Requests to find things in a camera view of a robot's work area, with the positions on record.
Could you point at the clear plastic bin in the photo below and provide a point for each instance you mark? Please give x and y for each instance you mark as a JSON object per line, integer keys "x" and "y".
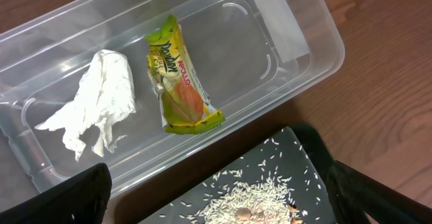
{"x": 249, "y": 55}

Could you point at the black waste tray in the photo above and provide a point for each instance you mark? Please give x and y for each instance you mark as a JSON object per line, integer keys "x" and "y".
{"x": 314, "y": 156}

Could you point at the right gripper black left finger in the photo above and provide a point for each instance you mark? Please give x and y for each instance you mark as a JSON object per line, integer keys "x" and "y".
{"x": 80, "y": 199}

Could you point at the green yellow snack wrapper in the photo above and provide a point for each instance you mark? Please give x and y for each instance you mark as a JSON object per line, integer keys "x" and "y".
{"x": 185, "y": 106}

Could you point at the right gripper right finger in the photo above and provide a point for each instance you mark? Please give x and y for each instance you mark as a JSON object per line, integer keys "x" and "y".
{"x": 355, "y": 198}

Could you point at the rice and food scraps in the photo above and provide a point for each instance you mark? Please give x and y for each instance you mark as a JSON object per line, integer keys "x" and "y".
{"x": 256, "y": 200}

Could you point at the white tissue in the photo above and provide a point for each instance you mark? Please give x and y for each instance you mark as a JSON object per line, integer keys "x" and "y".
{"x": 105, "y": 96}

